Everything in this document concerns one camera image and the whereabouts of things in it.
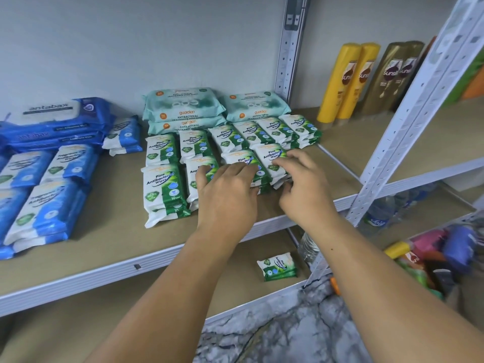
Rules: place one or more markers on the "person's right hand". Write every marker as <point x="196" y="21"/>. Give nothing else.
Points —
<point x="310" y="192"/>

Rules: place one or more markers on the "person's left hand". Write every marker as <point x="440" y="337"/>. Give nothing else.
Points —
<point x="227" y="204"/>

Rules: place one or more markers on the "group of green pine packets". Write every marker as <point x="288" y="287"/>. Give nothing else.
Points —
<point x="162" y="189"/>

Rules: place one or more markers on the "grey metal shelf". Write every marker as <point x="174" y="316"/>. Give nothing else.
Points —
<point x="113" y="238"/>

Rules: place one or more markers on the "group of blue wipe packets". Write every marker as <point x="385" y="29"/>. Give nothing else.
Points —
<point x="45" y="208"/>

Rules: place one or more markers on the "person's right forearm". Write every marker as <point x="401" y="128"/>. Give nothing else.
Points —
<point x="401" y="298"/>

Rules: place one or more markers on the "person's left forearm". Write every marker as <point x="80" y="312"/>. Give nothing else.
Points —
<point x="174" y="306"/>

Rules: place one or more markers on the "water bottles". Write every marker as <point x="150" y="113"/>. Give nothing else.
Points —
<point x="393" y="208"/>

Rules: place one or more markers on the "yellow bottle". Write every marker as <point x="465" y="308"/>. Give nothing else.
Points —
<point x="340" y="83"/>
<point x="398" y="249"/>
<point x="359" y="81"/>

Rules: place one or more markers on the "pink bottle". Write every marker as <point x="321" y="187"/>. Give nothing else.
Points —
<point x="427" y="244"/>

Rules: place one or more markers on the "dark brown bottle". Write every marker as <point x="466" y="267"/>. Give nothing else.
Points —
<point x="383" y="77"/>

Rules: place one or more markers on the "green bottle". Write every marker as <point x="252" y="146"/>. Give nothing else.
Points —
<point x="467" y="79"/>
<point x="421" y="279"/>

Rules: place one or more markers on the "blue bottle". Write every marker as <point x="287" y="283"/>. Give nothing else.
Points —
<point x="459" y="249"/>

